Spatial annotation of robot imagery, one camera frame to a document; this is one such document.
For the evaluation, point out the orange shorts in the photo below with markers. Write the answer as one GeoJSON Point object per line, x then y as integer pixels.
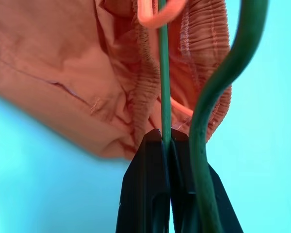
{"type": "Point", "coordinates": [51, 60]}

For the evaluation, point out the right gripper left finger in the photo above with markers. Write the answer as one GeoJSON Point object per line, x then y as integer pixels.
{"type": "Point", "coordinates": [145, 182]}

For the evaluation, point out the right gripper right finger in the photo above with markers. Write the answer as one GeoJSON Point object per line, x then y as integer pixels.
{"type": "Point", "coordinates": [182, 170]}

